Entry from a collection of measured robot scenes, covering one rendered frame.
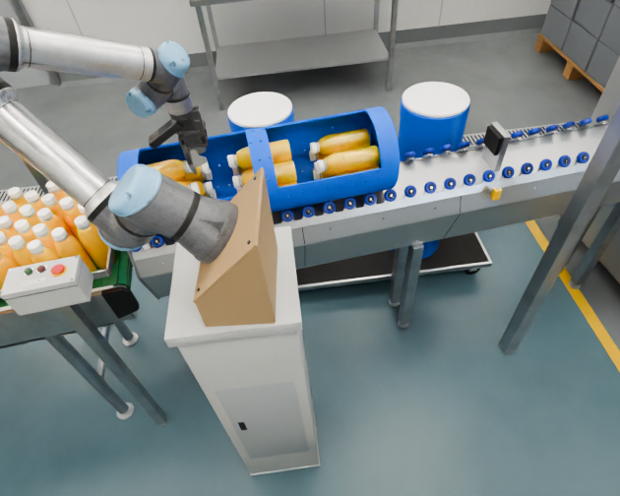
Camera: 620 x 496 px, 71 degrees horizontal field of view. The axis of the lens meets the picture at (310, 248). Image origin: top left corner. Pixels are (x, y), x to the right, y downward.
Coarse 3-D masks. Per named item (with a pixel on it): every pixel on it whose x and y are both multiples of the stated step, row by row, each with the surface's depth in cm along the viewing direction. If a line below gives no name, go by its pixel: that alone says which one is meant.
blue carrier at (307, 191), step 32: (256, 128) 144; (288, 128) 152; (320, 128) 157; (352, 128) 161; (384, 128) 140; (128, 160) 134; (160, 160) 153; (224, 160) 159; (256, 160) 135; (384, 160) 140; (224, 192) 161; (288, 192) 140; (320, 192) 143; (352, 192) 148
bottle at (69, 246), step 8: (56, 240) 134; (64, 240) 135; (72, 240) 137; (56, 248) 136; (64, 248) 135; (72, 248) 137; (80, 248) 139; (64, 256) 137; (72, 256) 138; (88, 256) 144; (88, 264) 144
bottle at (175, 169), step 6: (156, 162) 140; (162, 162) 139; (168, 162) 139; (174, 162) 139; (180, 162) 140; (156, 168) 138; (162, 168) 138; (168, 168) 138; (174, 168) 138; (180, 168) 139; (186, 168) 140; (168, 174) 138; (174, 174) 139; (180, 174) 140
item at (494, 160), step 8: (488, 128) 161; (496, 128) 159; (488, 136) 162; (496, 136) 157; (504, 136) 155; (488, 144) 163; (496, 144) 158; (504, 144) 157; (488, 152) 167; (496, 152) 160; (504, 152) 160; (488, 160) 169; (496, 160) 163; (496, 168) 165
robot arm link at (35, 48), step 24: (0, 24) 79; (0, 48) 79; (24, 48) 82; (48, 48) 85; (72, 48) 88; (96, 48) 91; (120, 48) 94; (144, 48) 98; (168, 48) 100; (72, 72) 91; (96, 72) 93; (120, 72) 96; (144, 72) 99; (168, 72) 101
